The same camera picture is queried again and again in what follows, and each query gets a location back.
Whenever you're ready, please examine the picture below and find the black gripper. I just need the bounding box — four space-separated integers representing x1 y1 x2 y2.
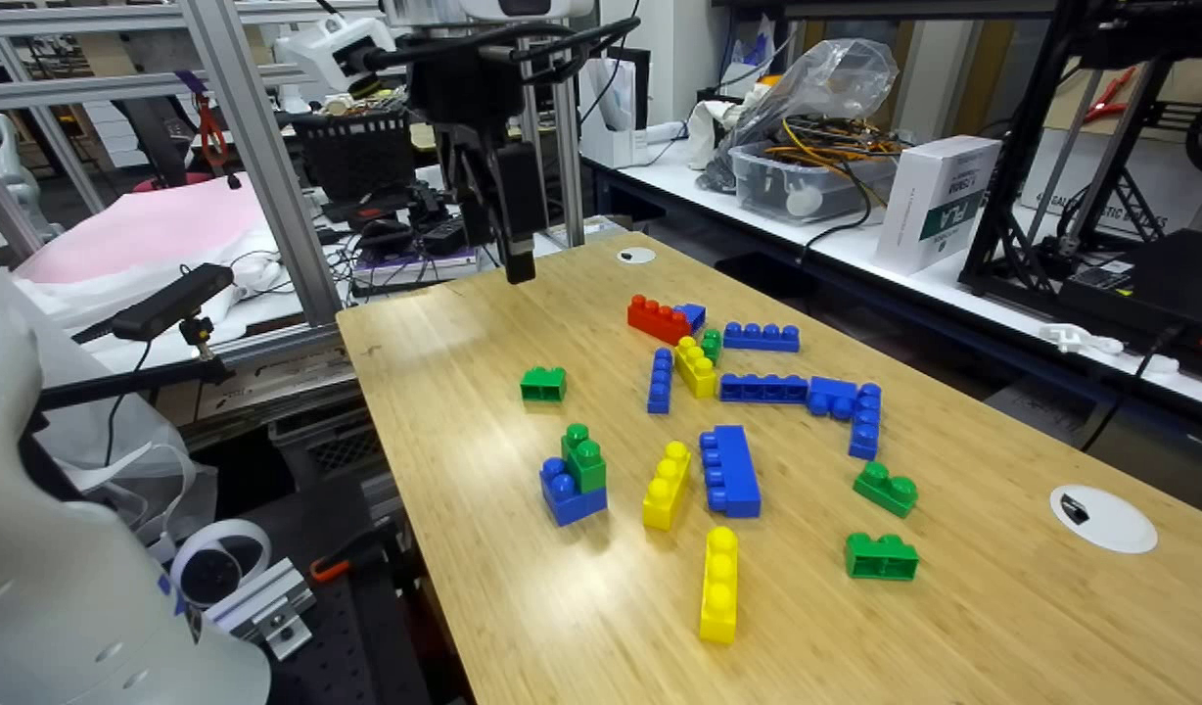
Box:
406 51 543 282

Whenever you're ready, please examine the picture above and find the blue four-stud block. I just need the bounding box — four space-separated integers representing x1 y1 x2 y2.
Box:
724 321 799 351

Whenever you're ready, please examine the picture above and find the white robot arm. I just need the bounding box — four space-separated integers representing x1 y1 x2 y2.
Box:
0 271 274 705

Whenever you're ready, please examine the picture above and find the green block on blue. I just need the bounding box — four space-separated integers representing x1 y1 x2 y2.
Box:
561 422 605 493

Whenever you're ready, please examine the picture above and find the black mesh basket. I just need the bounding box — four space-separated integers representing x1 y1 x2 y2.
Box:
294 110 414 202

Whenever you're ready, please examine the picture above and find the white table grommet far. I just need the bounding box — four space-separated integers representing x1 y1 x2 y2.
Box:
620 245 658 265

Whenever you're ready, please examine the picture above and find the white table grommet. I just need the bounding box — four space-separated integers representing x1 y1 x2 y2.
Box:
620 245 658 265
1051 486 1160 555

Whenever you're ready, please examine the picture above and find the red long block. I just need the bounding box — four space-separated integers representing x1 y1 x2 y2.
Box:
625 292 688 345

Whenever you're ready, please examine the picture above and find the green block left alone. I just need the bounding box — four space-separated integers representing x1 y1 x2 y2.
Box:
522 368 568 405

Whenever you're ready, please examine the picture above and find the small blue block behind red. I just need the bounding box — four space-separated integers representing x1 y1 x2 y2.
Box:
677 307 705 330

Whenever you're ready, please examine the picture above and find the pink cloth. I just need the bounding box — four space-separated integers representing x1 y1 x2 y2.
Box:
18 180 267 282

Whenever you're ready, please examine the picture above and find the blue upright narrow block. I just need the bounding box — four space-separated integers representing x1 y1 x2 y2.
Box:
645 348 672 414

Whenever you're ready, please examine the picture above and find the small green block behind yellow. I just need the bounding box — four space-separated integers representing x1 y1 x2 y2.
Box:
699 330 724 363

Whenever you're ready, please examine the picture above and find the yellow block near centre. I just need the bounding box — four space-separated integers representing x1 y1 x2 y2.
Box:
672 338 719 399

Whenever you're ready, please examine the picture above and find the clear plastic bag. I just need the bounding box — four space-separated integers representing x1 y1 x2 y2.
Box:
697 40 902 196

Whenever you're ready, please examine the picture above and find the blue long flat block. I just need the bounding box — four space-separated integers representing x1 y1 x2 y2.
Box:
719 371 805 405

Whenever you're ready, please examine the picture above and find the blue base block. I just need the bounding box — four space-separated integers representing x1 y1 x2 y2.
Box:
539 459 605 523

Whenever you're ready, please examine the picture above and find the yellow middle long block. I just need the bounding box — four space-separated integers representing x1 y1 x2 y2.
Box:
641 441 693 533

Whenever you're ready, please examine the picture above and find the yellow long block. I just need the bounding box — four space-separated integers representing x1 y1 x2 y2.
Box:
697 523 740 644
641 441 693 533

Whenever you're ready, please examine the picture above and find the blue wide centre block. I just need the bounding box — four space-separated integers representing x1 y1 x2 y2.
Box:
699 426 765 516

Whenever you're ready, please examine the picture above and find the white cardboard box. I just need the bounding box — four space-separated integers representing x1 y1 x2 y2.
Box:
876 134 1000 271

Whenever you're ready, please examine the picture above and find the blue L-shaped block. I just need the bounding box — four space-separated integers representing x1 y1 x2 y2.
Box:
805 375 881 459

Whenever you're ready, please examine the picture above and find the green block right upper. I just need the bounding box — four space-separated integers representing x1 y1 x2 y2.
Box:
855 461 921 516

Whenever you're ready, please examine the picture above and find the yellow front long block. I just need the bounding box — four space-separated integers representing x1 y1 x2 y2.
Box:
697 523 740 644

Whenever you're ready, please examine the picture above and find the green block right lower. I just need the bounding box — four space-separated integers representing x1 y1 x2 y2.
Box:
844 533 921 580

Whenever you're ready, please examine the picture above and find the white table grommet near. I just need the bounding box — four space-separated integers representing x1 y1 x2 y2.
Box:
1051 486 1160 555

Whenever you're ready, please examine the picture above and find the aluminium frame post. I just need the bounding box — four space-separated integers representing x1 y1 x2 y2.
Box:
180 0 342 324

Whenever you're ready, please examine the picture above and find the clear plastic bin with cables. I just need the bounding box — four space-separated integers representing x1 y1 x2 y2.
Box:
729 142 898 224

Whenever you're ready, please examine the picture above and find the black camera on stand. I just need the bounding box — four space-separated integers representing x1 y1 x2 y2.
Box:
74 264 235 348

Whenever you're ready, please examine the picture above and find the black 3D printer frame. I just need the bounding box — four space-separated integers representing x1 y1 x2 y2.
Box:
960 0 1202 375

